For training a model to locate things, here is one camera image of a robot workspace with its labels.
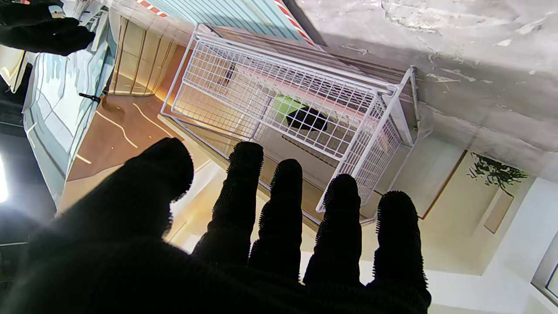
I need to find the small green object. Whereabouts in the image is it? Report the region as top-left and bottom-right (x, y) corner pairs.
(272, 95), (306, 117)

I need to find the black computer mouse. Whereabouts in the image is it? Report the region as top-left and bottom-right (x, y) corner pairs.
(286, 107), (328, 132)

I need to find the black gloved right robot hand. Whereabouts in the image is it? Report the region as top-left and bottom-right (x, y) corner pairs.
(0, 0), (95, 56)

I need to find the wooden top wire organizer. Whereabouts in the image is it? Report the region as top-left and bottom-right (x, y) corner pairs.
(161, 24), (421, 227)

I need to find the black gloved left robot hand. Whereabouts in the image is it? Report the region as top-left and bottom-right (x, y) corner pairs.
(0, 137), (432, 314)

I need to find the white wire drawer basket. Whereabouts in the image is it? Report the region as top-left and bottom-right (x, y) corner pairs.
(161, 24), (415, 214)

